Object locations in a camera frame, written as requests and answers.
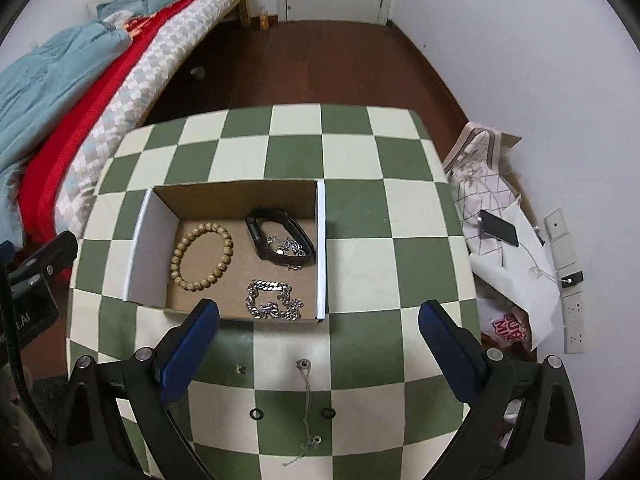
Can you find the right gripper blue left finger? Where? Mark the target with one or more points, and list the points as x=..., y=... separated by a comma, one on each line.
x=179, y=354

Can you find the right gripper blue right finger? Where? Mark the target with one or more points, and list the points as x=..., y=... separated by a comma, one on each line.
x=456, y=351

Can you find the small silver earring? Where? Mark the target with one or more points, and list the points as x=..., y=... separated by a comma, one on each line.
x=240, y=368

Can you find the black fitness band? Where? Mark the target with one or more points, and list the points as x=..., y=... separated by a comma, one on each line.
x=294, y=250

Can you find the red white snack bag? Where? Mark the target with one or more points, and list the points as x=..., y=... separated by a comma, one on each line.
x=505, y=332

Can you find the white paper bag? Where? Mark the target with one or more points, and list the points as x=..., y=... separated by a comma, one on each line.
x=523, y=274

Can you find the red bed sheet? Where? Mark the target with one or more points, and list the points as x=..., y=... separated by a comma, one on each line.
x=42, y=177

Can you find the white cardboard box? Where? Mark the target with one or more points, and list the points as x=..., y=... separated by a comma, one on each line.
x=190, y=242

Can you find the black smartphone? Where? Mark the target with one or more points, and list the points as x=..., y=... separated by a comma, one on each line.
x=497, y=228

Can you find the black charger plug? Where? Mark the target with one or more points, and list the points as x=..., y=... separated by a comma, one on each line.
x=571, y=279

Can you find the beige patterned tote bag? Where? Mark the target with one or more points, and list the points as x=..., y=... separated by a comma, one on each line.
x=476, y=171

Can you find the light blue blanket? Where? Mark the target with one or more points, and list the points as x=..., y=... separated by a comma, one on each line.
x=36, y=87

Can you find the checkered grey white mattress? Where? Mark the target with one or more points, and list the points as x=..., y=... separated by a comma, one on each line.
x=127, y=108

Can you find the white wall socket strip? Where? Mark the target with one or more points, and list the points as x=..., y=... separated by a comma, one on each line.
x=565, y=261

